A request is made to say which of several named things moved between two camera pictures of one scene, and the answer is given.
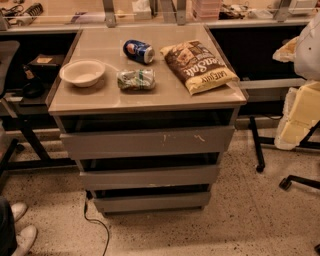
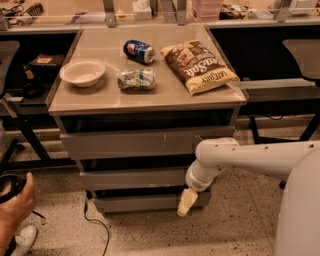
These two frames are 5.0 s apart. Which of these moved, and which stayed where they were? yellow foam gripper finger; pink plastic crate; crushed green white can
Moved: yellow foam gripper finger
Stayed: crushed green white can; pink plastic crate
